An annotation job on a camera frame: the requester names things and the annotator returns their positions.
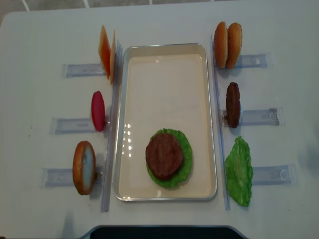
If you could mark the brown meat patty front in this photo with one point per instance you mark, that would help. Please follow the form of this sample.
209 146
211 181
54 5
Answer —
164 156

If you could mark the brown meat patty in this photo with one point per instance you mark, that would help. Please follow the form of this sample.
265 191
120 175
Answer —
233 106
164 156

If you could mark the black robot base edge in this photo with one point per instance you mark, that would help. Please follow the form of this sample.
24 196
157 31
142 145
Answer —
164 232

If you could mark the green lettuce leaf on burger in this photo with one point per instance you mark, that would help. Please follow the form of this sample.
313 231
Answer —
184 172

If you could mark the red tomato slice standing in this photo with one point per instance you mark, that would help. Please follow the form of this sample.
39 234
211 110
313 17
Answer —
98 111

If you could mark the brown meat patty rear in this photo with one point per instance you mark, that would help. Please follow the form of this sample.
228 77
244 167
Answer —
233 106

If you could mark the orange cheese slice outer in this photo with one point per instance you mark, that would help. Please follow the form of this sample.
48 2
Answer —
104 51

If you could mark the green lettuce leaf standing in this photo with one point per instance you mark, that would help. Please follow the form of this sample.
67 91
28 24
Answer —
239 172

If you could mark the white rectangular serving tray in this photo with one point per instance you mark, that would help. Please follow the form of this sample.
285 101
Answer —
164 87

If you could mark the bun half standing left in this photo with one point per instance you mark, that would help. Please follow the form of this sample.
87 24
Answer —
84 168

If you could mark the bun half near tray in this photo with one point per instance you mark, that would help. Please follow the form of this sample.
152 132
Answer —
220 45

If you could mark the bun half outer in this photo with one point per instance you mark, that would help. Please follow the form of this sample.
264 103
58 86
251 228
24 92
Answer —
234 38

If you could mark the clear acrylic left rack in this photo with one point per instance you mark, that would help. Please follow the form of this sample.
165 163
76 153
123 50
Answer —
63 177

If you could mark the clear acrylic rack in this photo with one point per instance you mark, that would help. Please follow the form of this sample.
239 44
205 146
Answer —
262 176
63 177

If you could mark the clear acrylic right rack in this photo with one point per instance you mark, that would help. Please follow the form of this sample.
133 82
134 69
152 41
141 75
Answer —
262 176

